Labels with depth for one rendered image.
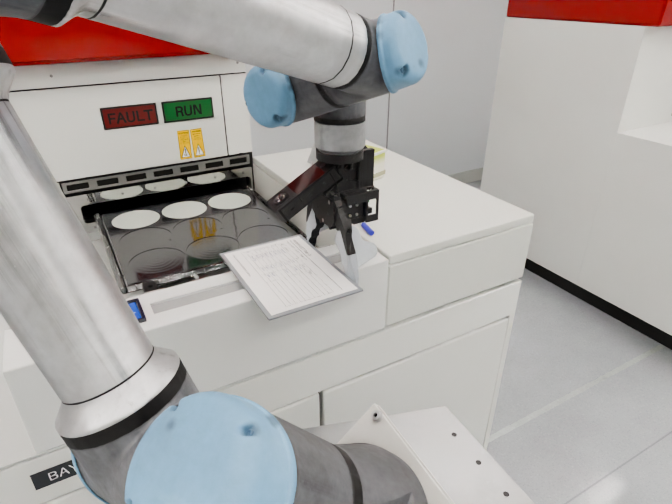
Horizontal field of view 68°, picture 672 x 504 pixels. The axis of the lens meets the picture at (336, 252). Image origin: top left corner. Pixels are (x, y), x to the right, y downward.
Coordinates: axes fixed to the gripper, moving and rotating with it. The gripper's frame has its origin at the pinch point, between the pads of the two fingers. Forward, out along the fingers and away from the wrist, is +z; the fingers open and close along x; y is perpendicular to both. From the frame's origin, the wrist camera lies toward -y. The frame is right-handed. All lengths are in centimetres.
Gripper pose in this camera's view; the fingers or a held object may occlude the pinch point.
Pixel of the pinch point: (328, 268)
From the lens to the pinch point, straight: 82.8
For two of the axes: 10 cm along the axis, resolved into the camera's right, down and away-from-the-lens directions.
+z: 0.0, 8.8, 4.7
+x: -4.9, -4.1, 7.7
